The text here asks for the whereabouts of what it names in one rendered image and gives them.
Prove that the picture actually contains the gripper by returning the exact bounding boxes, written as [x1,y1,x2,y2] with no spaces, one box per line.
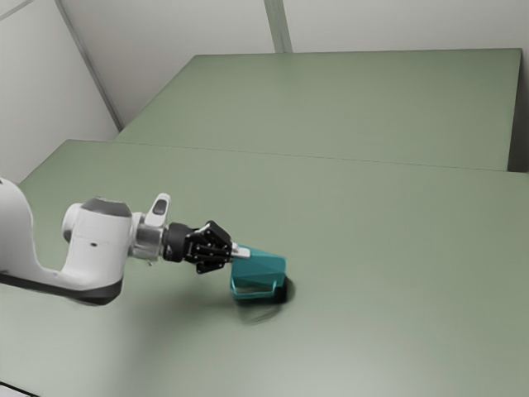
[163,220,251,275]

